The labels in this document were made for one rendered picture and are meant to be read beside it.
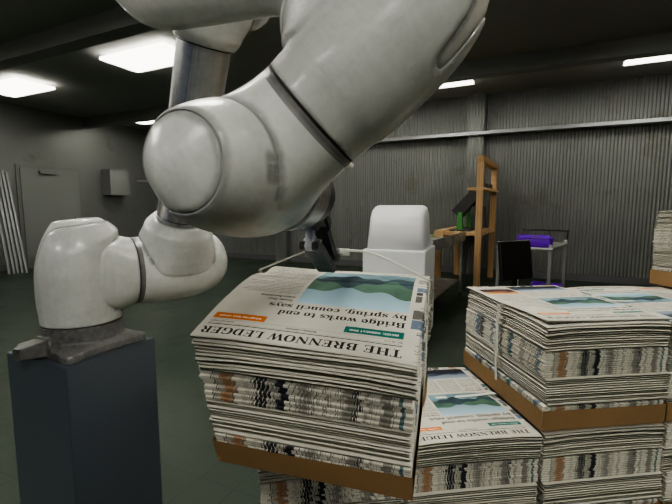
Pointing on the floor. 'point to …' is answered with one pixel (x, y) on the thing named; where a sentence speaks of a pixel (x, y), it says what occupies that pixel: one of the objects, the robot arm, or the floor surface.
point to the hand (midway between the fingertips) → (341, 207)
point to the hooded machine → (400, 240)
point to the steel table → (459, 262)
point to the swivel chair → (514, 260)
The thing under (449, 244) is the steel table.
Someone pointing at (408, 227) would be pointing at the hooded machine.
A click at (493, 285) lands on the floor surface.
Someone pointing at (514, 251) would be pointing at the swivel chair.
